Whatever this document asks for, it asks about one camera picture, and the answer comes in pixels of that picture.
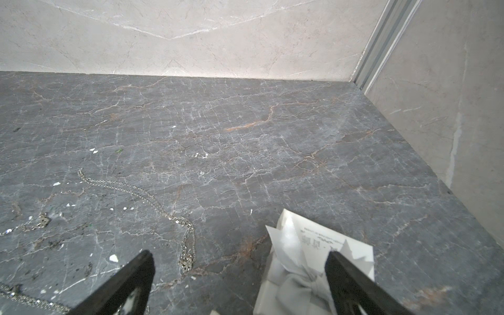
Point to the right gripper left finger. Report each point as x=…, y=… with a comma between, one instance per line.
x=127, y=292

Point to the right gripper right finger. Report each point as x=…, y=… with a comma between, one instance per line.
x=354, y=293

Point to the white gift box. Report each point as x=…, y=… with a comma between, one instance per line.
x=295, y=281

